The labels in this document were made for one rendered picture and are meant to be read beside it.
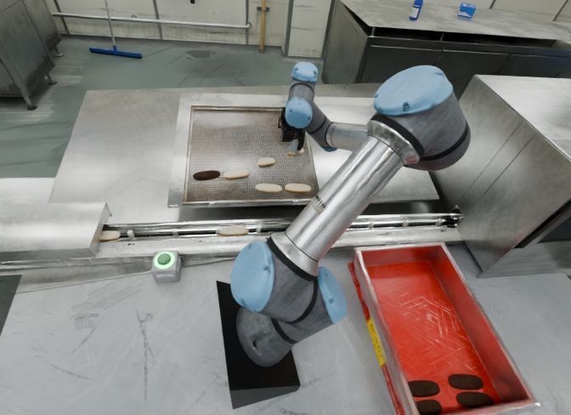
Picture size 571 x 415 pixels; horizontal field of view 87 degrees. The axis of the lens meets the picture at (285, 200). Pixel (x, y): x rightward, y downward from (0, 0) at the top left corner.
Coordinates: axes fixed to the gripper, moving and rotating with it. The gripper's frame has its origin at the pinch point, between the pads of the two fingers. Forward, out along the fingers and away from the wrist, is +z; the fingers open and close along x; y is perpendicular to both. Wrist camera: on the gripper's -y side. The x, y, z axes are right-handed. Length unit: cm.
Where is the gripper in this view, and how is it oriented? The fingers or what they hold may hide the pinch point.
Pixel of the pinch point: (295, 148)
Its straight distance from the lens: 119.2
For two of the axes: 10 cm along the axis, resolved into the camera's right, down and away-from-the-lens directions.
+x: 2.3, 8.4, -4.9
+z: -1.2, 5.2, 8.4
